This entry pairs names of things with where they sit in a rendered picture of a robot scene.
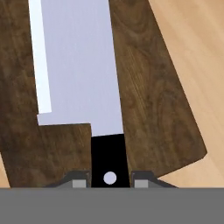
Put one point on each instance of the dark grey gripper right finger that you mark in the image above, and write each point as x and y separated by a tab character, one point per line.
143	178

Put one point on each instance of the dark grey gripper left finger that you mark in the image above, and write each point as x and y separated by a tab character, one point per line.
76	178

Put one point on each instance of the dark wooden cutting board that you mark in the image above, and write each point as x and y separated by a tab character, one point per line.
151	96

